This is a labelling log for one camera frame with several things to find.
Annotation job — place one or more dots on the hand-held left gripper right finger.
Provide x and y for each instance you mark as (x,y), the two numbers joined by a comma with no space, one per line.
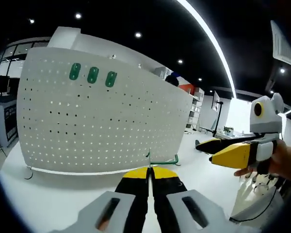
(169,191)

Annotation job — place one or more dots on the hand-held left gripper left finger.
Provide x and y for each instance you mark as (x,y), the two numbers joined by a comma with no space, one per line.
(133,191)

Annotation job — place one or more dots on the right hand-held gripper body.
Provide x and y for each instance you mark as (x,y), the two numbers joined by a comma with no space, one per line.
(266,119)

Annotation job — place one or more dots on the green hook assembly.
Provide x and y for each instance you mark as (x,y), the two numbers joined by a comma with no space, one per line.
(75,72)
(110,81)
(92,76)
(165,161)

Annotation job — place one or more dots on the white perforated mounting plate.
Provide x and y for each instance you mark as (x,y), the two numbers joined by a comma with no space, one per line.
(99,121)

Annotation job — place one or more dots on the person's right hand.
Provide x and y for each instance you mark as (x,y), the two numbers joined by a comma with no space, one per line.
(283,162)

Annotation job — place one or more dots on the dark grey curved neck device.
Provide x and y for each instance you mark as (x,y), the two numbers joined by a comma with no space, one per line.
(197,144)

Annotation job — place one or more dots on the green potted plant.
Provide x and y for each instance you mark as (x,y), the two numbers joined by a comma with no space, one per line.
(229,129)

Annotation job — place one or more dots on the black tripod stand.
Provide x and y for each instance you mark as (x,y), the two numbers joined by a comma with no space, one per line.
(218,116)

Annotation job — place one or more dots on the white flat panel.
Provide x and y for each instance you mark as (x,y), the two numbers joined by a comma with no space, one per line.
(215,99)

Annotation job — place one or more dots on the ceiling air conditioner unit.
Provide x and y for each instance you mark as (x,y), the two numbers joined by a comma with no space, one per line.
(281,43)

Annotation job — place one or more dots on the long linear ceiling light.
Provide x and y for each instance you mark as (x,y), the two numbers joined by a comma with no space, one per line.
(215,41)

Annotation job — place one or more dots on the round ceiling downlights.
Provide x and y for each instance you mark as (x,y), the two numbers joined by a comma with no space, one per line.
(138,34)

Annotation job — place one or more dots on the grey office desk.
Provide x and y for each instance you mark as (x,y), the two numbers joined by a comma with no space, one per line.
(11,126)

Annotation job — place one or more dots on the black computer monitor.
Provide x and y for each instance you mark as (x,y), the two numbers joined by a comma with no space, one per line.
(1,85)

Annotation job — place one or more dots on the small white wall camera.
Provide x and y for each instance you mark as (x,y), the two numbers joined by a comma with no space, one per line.
(140,65)
(114,56)

